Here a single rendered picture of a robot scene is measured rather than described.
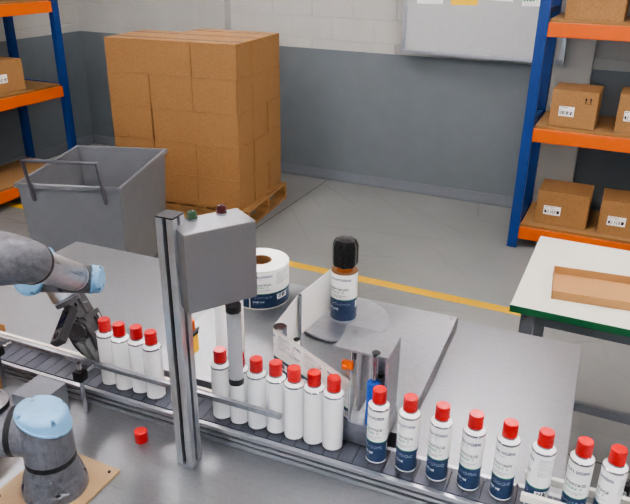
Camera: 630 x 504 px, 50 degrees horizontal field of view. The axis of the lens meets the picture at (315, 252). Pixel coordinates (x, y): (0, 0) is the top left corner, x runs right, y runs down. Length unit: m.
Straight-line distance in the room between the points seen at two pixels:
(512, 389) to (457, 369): 0.18
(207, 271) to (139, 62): 4.03
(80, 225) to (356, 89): 3.03
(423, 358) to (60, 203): 2.57
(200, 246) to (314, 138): 5.07
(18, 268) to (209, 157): 3.86
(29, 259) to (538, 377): 1.49
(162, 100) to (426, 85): 2.20
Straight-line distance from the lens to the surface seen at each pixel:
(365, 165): 6.33
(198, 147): 5.31
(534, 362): 2.29
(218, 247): 1.48
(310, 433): 1.75
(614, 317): 2.72
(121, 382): 2.00
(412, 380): 2.02
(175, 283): 1.52
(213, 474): 1.78
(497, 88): 5.86
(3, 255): 1.51
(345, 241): 2.14
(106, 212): 4.02
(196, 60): 5.16
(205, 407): 1.91
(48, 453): 1.69
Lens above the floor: 2.02
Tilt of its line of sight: 24 degrees down
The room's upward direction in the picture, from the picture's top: 1 degrees clockwise
